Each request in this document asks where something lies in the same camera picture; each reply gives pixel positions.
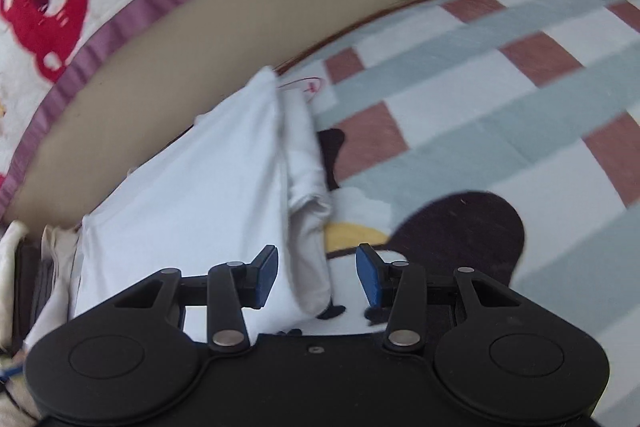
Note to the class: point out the white t-shirt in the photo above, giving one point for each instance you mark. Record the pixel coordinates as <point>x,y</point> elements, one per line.
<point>200,217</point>

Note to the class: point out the checked pink and grey blanket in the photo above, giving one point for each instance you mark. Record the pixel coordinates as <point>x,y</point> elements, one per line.
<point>475,117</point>

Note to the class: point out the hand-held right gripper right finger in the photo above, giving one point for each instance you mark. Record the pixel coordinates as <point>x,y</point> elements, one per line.
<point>367,281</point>

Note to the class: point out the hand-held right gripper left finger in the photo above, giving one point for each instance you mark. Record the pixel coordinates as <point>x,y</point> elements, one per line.
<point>265,279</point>

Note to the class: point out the dark grey folded garment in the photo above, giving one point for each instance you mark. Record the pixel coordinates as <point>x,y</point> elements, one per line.
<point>35,287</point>

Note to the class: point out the cream folded cloth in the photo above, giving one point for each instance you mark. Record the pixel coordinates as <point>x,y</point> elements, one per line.
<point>55,267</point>

